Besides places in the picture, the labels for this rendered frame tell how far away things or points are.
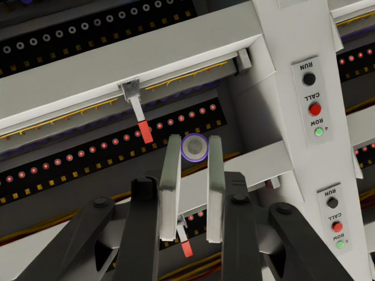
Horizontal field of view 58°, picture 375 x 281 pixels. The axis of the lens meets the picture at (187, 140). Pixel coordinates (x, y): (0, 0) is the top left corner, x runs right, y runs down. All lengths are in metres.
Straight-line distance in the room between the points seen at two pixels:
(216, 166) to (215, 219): 0.03
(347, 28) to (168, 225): 0.49
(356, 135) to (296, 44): 0.17
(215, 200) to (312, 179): 0.38
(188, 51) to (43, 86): 0.18
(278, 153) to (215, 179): 0.34
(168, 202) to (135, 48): 0.29
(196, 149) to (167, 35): 0.24
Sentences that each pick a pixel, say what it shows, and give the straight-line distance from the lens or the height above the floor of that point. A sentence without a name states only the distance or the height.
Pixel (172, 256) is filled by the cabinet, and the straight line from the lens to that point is 0.74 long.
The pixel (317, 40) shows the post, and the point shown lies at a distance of 0.49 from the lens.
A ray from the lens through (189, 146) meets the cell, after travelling 0.21.
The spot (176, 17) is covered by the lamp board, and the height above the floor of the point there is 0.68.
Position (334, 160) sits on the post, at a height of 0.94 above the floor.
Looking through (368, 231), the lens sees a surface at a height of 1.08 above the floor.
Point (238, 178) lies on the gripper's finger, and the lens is 0.18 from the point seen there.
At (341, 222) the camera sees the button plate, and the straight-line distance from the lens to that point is 0.59.
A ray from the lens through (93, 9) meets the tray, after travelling 0.59.
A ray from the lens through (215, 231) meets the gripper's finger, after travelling 0.16.
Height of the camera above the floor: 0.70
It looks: 17 degrees up
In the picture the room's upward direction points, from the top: 162 degrees clockwise
